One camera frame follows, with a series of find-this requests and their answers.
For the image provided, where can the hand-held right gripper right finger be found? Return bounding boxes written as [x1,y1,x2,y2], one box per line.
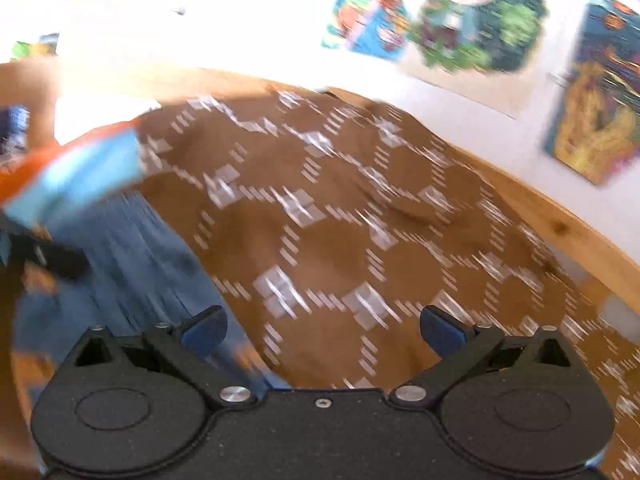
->
[387,305,576,408]

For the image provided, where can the blue cartoon wall poster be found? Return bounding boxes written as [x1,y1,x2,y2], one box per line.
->
[321,0,426,63]

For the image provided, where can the wooden bed frame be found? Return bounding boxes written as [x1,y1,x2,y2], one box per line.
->
[0,57,640,311]

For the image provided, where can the brown printed blanket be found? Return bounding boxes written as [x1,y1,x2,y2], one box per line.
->
[132,87,640,480]

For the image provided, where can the swirl pattern wall poster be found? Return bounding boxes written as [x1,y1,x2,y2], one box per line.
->
[544,0,640,187]

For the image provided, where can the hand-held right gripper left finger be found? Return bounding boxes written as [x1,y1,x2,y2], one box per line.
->
[74,305,258,408]

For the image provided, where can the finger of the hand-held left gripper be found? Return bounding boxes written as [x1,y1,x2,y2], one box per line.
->
[0,214,92,282]

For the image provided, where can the blue car print pants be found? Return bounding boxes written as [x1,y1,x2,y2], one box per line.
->
[15,191,292,391]

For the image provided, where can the blond cartoon figure wall poster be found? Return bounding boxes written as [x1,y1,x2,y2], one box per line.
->
[400,0,552,120]

